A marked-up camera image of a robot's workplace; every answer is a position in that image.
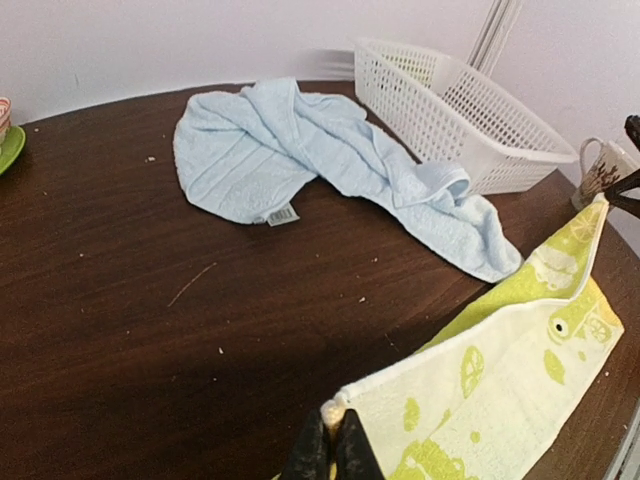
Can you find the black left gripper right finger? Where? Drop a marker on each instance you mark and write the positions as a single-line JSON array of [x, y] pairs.
[[354, 456]]

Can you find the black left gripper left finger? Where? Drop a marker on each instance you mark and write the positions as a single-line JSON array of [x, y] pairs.
[[309, 458]]

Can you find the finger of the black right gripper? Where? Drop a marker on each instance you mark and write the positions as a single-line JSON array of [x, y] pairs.
[[616, 194]]

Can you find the green patterned towel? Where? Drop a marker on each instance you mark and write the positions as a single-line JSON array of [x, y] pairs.
[[488, 395]]

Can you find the beige patterned mug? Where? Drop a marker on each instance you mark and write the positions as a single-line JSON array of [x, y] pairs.
[[602, 163]]

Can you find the white plastic basket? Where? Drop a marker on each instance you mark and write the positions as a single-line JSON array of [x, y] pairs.
[[444, 110]]

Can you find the light blue towel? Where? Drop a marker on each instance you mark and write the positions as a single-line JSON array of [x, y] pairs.
[[244, 157]]

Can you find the green plate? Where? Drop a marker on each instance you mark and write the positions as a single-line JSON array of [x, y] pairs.
[[11, 147]]

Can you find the red patterned bowl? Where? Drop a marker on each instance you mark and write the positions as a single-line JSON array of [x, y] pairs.
[[5, 117]]

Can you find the right aluminium frame post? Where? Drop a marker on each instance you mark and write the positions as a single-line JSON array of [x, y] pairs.
[[493, 35]]

